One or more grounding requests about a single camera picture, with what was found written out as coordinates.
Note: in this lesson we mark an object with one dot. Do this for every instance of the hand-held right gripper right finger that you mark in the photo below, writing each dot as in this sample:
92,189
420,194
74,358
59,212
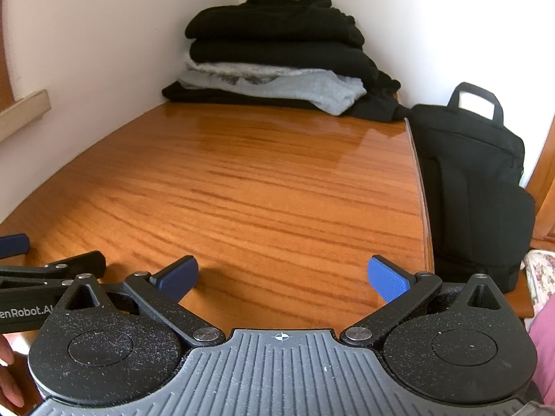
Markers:
388,277

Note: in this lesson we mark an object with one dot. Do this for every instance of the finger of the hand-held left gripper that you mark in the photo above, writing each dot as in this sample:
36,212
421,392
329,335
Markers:
86,263
15,245

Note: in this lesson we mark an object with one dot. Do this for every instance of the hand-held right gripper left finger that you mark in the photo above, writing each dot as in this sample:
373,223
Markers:
177,277

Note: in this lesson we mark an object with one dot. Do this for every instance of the black pants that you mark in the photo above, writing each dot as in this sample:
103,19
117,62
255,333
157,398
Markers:
377,108

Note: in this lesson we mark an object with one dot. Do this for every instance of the person's left hand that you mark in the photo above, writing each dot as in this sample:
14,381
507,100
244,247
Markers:
8,388

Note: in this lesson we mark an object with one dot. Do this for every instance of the black laptop bag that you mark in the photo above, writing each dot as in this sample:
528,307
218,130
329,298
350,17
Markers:
468,182

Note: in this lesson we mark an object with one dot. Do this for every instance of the floral cloth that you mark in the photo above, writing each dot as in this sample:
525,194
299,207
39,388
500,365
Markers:
542,277

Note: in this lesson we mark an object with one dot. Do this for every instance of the person's pink clothing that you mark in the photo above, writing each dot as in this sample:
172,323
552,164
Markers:
544,346

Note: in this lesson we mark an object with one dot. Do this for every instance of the brown wooden window trim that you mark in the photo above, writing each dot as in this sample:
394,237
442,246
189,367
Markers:
6,52

